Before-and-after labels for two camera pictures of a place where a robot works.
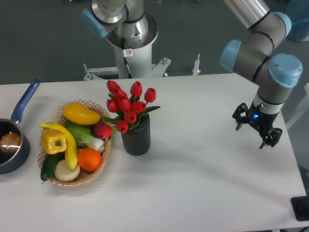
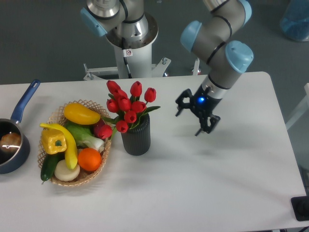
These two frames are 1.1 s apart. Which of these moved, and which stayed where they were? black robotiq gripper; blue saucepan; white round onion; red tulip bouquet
Moved: black robotiq gripper
Stayed: red tulip bouquet; white round onion; blue saucepan
